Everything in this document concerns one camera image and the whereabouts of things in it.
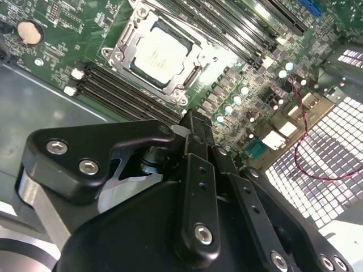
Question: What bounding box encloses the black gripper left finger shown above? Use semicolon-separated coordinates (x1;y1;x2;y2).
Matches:
17;109;222;262

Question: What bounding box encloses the silver CPU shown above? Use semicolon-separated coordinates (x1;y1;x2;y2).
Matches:
129;21;199;88

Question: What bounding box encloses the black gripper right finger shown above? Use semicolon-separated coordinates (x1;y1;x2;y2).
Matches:
198;113;355;272

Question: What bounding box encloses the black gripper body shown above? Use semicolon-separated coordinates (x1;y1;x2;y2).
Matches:
55;181;256;272

